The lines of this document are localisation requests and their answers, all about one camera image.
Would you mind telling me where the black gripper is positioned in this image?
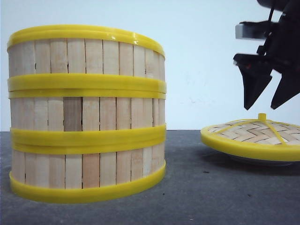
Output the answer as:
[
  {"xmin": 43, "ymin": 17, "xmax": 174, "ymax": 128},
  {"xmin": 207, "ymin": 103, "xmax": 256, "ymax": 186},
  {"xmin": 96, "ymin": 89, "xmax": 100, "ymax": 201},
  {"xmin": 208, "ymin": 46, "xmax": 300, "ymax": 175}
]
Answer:
[{"xmin": 233, "ymin": 7, "xmax": 300, "ymax": 110}]

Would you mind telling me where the woven bamboo steamer lid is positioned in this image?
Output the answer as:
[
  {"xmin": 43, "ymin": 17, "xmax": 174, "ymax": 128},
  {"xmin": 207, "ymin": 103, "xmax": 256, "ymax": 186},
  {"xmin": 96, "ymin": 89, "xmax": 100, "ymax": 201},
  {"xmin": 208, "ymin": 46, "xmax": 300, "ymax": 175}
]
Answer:
[{"xmin": 201, "ymin": 113, "xmax": 300, "ymax": 162}]

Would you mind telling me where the bamboo steamer drawer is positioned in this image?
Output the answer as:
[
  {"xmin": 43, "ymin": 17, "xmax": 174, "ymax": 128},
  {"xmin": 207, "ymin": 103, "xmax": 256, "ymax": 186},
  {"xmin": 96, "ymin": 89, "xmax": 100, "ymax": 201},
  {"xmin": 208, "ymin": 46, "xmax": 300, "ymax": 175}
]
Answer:
[{"xmin": 10, "ymin": 147, "xmax": 166, "ymax": 203}]

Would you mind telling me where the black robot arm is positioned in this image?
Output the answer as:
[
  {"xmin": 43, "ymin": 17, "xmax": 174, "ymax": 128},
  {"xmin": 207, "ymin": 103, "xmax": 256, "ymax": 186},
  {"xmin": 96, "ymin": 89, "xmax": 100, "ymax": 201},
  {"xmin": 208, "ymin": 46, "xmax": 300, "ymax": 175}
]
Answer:
[{"xmin": 233, "ymin": 0, "xmax": 300, "ymax": 109}]

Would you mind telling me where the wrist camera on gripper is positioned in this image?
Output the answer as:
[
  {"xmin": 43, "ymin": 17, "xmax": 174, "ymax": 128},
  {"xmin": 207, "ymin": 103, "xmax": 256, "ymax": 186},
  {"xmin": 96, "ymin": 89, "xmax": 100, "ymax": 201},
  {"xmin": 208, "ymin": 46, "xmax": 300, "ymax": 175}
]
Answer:
[{"xmin": 235, "ymin": 21, "xmax": 278, "ymax": 39}]

